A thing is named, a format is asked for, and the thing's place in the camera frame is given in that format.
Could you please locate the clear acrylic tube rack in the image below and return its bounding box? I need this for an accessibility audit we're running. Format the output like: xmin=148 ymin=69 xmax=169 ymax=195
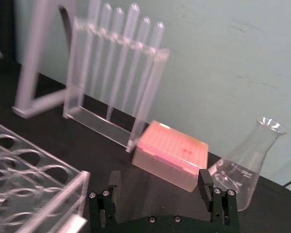
xmin=0 ymin=118 xmax=91 ymax=233

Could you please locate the clear glass conical flask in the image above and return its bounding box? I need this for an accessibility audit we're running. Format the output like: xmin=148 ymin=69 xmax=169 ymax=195
xmin=207 ymin=116 xmax=289 ymax=212

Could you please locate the pink pipette tip box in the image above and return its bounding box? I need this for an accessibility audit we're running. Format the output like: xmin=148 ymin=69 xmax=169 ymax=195
xmin=131 ymin=120 xmax=209 ymax=194

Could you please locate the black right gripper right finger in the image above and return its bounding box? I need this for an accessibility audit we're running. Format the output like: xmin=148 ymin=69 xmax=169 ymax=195
xmin=197 ymin=169 xmax=241 ymax=229

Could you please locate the white plastic frame stand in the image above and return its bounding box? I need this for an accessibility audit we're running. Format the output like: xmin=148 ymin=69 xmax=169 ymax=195
xmin=12 ymin=0 xmax=78 ymax=119

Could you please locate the black table cloth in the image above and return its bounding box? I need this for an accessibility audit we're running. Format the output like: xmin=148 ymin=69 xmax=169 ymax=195
xmin=0 ymin=60 xmax=291 ymax=233

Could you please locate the clear acrylic pipette stand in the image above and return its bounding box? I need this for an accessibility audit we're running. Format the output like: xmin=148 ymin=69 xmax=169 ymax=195
xmin=63 ymin=17 xmax=171 ymax=153

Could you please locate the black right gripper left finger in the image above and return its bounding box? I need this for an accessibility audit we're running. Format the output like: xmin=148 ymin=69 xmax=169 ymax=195
xmin=87 ymin=170 xmax=123 ymax=229

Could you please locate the clear plastic transfer pipette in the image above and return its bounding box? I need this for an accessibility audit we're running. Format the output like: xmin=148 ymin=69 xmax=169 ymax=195
xmin=91 ymin=2 xmax=112 ymax=97
xmin=106 ymin=7 xmax=125 ymax=119
xmin=133 ymin=21 xmax=165 ymax=117
xmin=122 ymin=16 xmax=151 ymax=109
xmin=80 ymin=0 xmax=101 ymax=98
xmin=111 ymin=2 xmax=141 ymax=121

